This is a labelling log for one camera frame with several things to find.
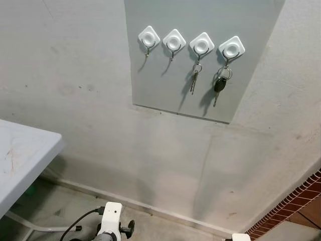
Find green object under table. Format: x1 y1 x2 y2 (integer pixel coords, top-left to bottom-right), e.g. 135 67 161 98
24 183 39 197

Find white plastic table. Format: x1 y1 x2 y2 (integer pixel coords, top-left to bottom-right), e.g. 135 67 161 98
0 119 82 234

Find red brick tile border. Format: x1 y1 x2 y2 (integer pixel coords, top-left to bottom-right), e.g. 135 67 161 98
245 170 321 241

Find black headed car key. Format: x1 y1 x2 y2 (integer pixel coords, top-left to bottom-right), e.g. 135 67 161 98
212 67 233 108

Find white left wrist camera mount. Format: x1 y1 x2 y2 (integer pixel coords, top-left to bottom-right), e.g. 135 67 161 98
97 202 123 237

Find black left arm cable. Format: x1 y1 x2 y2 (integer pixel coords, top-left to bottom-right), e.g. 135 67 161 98
59 206 105 241

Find grey metal wall board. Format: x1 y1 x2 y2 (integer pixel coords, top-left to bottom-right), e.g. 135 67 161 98
124 0 286 125

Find plain silver keys on ring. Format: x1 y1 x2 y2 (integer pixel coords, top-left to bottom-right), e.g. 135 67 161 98
189 62 203 95

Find white square wall hook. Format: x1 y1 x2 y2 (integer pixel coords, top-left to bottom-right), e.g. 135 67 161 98
189 32 216 65
218 35 246 69
137 25 162 57
162 29 188 62

